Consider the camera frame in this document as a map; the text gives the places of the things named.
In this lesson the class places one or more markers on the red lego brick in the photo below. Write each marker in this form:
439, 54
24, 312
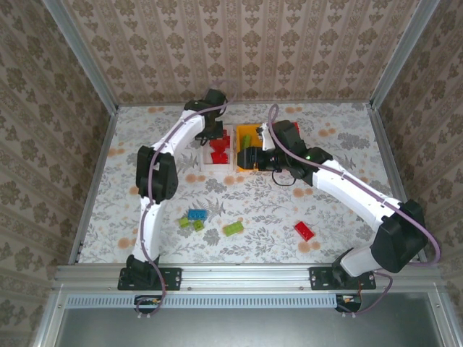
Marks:
227, 134
304, 231
220, 158
217, 144

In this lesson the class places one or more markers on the blue lego brick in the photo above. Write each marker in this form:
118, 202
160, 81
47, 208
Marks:
198, 214

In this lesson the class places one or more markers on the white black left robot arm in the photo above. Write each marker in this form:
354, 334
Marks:
155, 180

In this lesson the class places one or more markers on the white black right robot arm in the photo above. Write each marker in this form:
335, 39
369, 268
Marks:
354, 191

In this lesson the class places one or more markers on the red plastic bin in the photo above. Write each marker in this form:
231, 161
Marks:
296, 125

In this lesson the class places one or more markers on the yellow plastic bin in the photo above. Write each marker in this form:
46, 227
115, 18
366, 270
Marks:
253, 131

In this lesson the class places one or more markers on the white plastic bin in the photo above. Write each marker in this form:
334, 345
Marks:
208, 164

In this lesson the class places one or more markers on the grey metal panel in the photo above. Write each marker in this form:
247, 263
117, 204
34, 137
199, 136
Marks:
235, 329

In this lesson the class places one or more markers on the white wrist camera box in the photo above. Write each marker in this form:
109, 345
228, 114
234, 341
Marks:
267, 139

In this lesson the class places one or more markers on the thin aluminium rail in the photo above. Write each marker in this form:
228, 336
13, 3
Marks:
253, 103

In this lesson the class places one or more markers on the aluminium side rail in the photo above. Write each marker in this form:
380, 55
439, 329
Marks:
391, 162
93, 188

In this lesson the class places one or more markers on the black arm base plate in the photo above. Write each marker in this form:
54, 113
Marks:
318, 278
173, 278

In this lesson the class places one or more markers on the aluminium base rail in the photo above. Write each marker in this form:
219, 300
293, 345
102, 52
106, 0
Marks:
246, 276

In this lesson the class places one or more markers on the aluminium frame post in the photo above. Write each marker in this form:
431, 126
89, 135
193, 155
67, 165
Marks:
401, 54
85, 58

